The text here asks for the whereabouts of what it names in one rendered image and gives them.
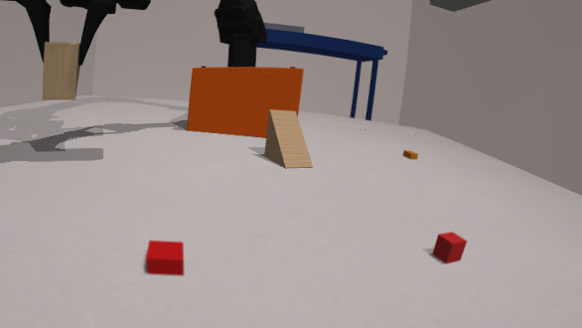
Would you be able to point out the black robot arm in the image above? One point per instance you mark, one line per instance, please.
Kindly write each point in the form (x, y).
(235, 18)

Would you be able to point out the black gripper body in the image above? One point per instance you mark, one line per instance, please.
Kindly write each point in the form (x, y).
(132, 4)

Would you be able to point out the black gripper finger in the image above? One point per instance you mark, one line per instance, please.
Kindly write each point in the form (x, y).
(39, 14)
(96, 12)

